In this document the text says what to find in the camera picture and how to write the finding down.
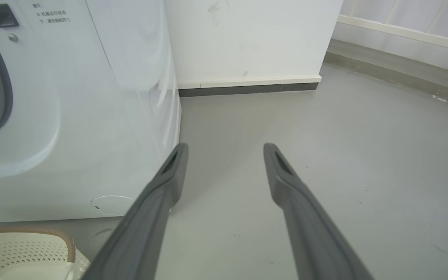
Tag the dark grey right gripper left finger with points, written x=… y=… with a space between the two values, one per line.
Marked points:
x=146 y=225

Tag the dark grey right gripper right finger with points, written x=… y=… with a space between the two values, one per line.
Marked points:
x=309 y=229

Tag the white washing machine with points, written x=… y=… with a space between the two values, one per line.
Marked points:
x=72 y=109

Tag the white and grey skirting board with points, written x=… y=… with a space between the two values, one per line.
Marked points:
x=247 y=85

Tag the white perforated laundry basket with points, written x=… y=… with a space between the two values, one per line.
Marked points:
x=21 y=254

